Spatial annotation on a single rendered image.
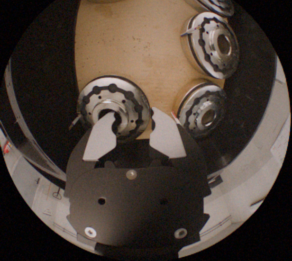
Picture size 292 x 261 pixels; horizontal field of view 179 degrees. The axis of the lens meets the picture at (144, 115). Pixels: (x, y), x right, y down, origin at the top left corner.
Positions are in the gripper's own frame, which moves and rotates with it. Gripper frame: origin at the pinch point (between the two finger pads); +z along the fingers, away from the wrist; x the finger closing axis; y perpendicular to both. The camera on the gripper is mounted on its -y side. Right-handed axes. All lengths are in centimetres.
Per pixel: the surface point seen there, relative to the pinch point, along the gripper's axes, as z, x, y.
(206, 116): 0.1, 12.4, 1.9
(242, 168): -5, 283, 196
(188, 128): -1.0, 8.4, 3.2
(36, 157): -6.6, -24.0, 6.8
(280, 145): -45, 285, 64
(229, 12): -1.0, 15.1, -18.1
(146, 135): 2.0, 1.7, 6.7
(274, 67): -7.9, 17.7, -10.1
